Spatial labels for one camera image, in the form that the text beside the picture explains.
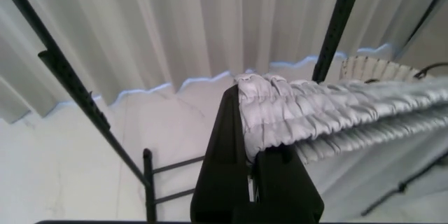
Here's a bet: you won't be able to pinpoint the white laundry basket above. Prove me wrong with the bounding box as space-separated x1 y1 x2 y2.
338 55 448 84

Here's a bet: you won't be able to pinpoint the black clothes rack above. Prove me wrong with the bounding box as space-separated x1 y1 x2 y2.
0 0 357 222

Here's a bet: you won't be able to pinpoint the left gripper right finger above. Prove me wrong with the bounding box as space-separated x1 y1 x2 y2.
251 143 325 223

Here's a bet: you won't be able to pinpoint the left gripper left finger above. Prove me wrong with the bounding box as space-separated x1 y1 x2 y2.
190 83 253 223

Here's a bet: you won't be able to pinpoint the pale grey shorts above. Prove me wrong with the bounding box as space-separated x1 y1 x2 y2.
233 72 448 218

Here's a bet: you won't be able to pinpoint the white curtain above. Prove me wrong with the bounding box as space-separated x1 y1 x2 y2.
0 0 448 124

